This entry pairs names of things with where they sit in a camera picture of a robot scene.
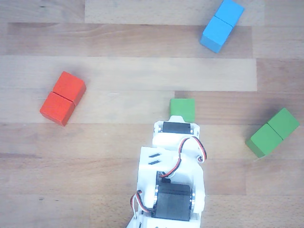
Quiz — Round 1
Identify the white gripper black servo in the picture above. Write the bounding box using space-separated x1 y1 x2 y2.
152 115 208 165

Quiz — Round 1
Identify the small green cube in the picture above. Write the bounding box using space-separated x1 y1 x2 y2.
169 98 196 122

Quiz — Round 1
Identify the long green block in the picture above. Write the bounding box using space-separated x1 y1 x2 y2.
245 107 300 159

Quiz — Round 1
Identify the long blue block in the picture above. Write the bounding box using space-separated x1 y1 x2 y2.
199 0 245 54

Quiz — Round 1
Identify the long red block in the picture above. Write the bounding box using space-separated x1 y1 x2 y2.
39 71 87 127

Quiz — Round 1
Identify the gripper servo cable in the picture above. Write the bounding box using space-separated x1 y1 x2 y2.
159 136 208 179

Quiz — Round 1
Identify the arm base servo cable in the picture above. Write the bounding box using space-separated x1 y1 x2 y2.
130 190 154 214

